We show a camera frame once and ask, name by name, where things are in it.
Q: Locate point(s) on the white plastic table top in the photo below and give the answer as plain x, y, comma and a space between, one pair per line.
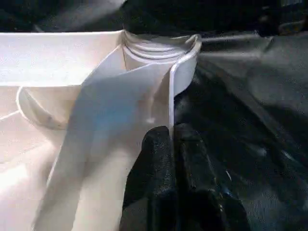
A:
84, 108

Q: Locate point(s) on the white plastic table leg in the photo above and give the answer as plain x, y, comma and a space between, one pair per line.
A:
156, 51

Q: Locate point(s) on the black work mat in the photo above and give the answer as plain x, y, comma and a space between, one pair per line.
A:
252, 108

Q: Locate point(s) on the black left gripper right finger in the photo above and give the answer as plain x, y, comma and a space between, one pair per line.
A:
199, 187

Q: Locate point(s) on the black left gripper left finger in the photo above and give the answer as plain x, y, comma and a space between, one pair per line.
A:
154, 183

